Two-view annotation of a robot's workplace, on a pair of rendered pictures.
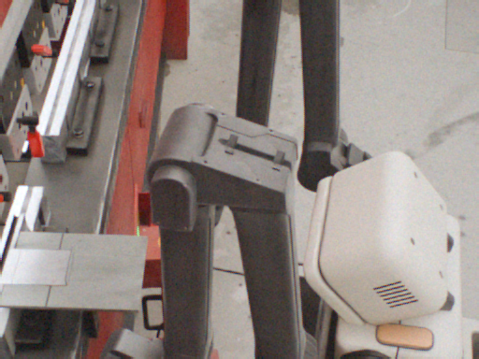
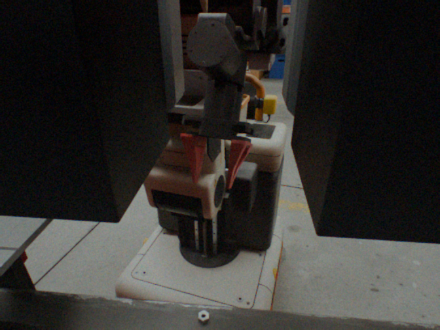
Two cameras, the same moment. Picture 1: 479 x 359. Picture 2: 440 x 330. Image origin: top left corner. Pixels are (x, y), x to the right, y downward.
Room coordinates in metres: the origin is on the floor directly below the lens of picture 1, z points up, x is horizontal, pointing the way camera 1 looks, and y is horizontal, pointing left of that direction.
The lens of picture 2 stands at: (0.46, 0.49, 1.23)
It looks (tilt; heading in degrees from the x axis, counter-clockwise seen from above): 29 degrees down; 272
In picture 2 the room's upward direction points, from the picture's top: straight up
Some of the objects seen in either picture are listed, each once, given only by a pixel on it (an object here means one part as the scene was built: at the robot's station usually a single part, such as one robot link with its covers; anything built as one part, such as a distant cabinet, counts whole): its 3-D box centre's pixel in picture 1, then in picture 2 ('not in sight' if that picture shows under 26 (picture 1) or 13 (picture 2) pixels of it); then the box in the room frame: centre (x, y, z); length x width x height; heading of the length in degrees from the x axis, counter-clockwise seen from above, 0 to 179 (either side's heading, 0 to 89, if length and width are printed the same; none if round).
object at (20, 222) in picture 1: (7, 255); not in sight; (0.82, 0.36, 0.99); 0.20 x 0.03 x 0.03; 176
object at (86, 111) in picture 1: (85, 114); not in sight; (1.38, 0.26, 0.89); 0.30 x 0.05 x 0.03; 176
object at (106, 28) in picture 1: (105, 32); not in sight; (1.78, 0.24, 0.89); 0.30 x 0.05 x 0.03; 176
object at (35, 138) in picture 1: (31, 136); not in sight; (0.93, 0.29, 1.20); 0.04 x 0.02 x 0.10; 86
